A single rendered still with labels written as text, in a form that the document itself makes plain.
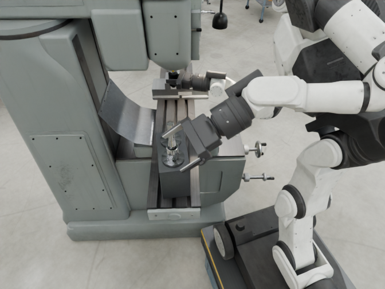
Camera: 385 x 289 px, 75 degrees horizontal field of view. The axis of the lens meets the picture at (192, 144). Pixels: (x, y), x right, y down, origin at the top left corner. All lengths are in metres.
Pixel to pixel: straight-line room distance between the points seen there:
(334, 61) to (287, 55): 0.12
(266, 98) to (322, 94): 0.12
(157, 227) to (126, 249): 0.31
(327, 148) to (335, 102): 0.24
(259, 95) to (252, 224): 1.05
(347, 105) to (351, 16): 0.20
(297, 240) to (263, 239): 0.29
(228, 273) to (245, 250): 0.20
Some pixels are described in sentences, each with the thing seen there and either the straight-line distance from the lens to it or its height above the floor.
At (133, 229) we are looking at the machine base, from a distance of 2.01.
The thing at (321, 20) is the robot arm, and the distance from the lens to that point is 0.73.
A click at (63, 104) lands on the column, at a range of 1.29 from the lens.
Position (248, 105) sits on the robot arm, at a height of 1.57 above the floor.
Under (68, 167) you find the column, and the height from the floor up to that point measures 0.81.
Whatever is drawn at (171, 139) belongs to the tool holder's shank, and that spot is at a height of 1.29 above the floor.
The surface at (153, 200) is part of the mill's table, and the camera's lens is 1.11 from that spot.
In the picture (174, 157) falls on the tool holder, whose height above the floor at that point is 1.21.
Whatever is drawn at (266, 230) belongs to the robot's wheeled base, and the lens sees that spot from 1.53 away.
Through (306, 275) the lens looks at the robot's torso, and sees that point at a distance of 1.34.
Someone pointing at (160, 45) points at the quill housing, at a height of 1.45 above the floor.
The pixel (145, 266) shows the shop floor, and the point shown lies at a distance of 2.06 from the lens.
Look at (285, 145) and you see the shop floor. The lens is 2.83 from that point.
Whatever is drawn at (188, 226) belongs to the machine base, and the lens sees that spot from 1.96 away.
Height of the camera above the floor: 1.93
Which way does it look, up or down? 47 degrees down
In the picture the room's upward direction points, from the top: straight up
